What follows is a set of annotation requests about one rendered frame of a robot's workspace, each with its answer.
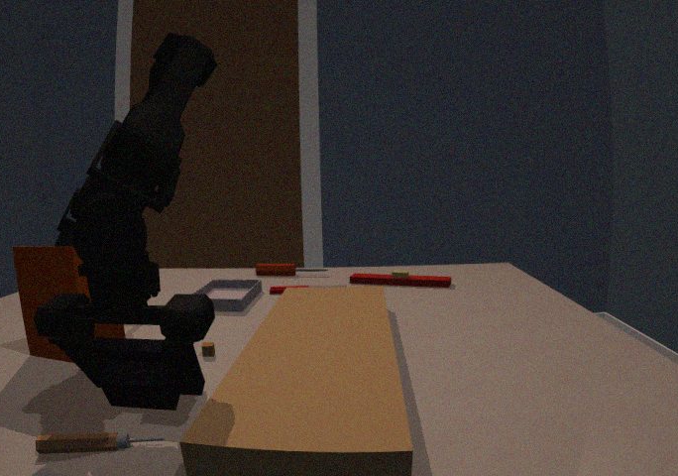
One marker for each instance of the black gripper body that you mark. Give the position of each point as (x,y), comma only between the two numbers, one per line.
(122,299)

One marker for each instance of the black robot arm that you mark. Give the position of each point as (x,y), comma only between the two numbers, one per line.
(110,234)

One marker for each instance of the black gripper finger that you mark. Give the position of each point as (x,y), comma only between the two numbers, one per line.
(81,349)
(174,353)

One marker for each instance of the tan wooden floor panel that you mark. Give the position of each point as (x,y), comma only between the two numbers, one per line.
(315,392)

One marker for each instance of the red flat bar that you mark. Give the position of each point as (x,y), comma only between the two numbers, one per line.
(401,279)

